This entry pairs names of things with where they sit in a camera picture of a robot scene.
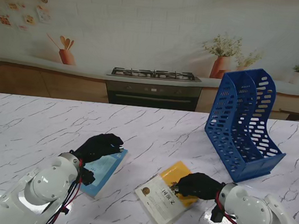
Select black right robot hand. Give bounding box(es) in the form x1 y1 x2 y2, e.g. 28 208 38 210
174 170 226 203

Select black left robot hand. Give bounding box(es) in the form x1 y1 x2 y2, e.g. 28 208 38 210
68 130 125 168

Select blue paperback book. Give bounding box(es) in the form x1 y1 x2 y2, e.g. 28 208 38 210
78 144 129 202

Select yellow and white paperback book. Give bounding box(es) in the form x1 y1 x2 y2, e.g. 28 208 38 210
131 156 203 224

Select blue perforated plastic file rack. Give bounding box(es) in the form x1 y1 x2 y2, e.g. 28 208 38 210
199 62 295 187

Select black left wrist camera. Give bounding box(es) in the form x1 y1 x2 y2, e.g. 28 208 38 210
79 169 96 187

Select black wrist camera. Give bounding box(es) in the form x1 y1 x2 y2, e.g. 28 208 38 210
79 169 96 187
210 204 227 224

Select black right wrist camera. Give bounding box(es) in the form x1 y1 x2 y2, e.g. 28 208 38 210
210 204 227 224

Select red and black right arm cables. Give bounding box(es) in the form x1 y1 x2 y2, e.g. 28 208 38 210
212 190 270 224

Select red and black arm cables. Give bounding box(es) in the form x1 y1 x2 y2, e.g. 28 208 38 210
41 156 86 224
212 190 270 224

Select red and black left arm cables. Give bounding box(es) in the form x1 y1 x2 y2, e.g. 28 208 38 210
41 156 86 224

